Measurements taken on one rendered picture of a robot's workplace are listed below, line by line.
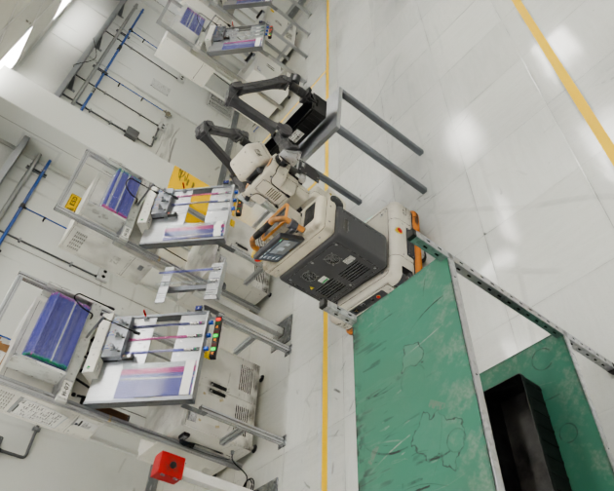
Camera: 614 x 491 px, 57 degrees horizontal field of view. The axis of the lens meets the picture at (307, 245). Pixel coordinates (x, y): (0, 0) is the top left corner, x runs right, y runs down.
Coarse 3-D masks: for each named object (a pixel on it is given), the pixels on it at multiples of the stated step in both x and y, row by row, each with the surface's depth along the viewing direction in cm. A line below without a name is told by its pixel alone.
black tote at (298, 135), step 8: (304, 104) 373; (312, 104) 357; (320, 104) 363; (296, 112) 378; (304, 112) 377; (312, 112) 357; (320, 112) 358; (288, 120) 383; (296, 120) 382; (304, 120) 362; (312, 120) 362; (320, 120) 361; (296, 128) 367; (304, 128) 366; (312, 128) 366; (296, 136) 372; (304, 136) 372; (272, 144) 399; (296, 144) 377; (272, 152) 383
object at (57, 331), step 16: (48, 304) 377; (64, 304) 382; (48, 320) 368; (64, 320) 375; (80, 320) 383; (32, 336) 358; (48, 336) 361; (64, 336) 369; (32, 352) 349; (48, 352) 356; (64, 352) 363; (64, 368) 358
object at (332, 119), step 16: (336, 96) 374; (352, 96) 384; (336, 112) 360; (368, 112) 388; (320, 128) 371; (336, 128) 351; (384, 128) 397; (304, 144) 380; (320, 144) 361; (304, 160) 371; (384, 160) 366; (320, 176) 434; (400, 176) 375
